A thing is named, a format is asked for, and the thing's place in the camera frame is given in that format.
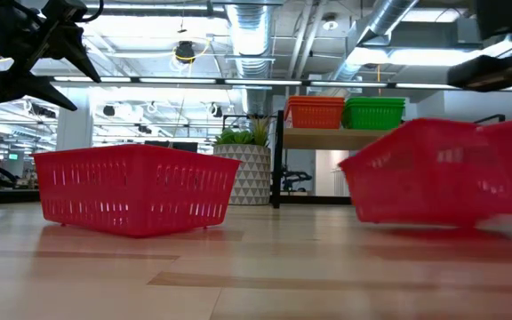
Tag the white pillar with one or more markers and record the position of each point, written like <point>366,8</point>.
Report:
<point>74,120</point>

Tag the linear ceiling light strip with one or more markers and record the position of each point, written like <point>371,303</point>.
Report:
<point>176,80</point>

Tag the wide silver ventilation duct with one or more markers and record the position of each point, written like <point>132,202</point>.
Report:
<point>250,44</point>

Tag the black computer monitor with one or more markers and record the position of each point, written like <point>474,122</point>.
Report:
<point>180,145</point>

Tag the white triangle-patterned plant pot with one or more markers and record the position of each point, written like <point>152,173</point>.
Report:
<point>249,178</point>

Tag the wooden shelf board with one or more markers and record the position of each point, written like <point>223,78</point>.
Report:
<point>327,138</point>

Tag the green exit sign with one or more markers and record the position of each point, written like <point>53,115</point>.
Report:
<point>13,156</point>

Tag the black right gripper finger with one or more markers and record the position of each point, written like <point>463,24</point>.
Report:
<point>487,73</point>

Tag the narrow silver ventilation duct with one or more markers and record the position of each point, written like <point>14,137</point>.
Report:
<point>380,22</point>

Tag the black metal shelf frame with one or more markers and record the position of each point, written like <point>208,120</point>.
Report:
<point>277,169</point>

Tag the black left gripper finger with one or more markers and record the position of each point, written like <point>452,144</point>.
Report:
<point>11,86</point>
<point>71,44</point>

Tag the green succulent plant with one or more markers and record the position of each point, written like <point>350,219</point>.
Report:
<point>238,137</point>

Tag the green plastic basket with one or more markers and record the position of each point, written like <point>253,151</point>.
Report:
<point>373,98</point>
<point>373,102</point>
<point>371,119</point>

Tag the black ceiling spotlight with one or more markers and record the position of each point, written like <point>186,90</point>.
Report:
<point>108,110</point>
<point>215,109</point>

